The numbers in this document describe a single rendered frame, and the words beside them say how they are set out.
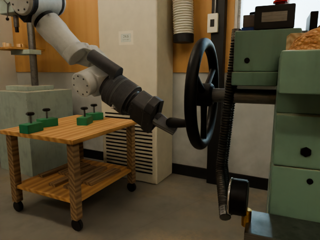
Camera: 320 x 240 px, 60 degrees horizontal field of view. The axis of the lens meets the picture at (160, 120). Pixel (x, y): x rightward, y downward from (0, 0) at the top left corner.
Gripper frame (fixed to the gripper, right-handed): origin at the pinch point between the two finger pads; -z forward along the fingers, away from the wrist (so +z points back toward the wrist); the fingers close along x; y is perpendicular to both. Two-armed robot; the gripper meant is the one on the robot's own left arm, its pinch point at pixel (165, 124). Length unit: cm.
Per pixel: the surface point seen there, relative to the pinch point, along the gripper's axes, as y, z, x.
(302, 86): -1.4, -18.8, 32.0
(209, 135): 9.0, -9.9, -6.8
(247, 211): -12.8, -24.0, 13.7
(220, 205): -8.6, -21.5, -1.0
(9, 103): 15, 148, -143
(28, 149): -1, 113, -159
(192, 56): 9.1, 1.7, 15.8
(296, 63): 0.0, -16.4, 33.7
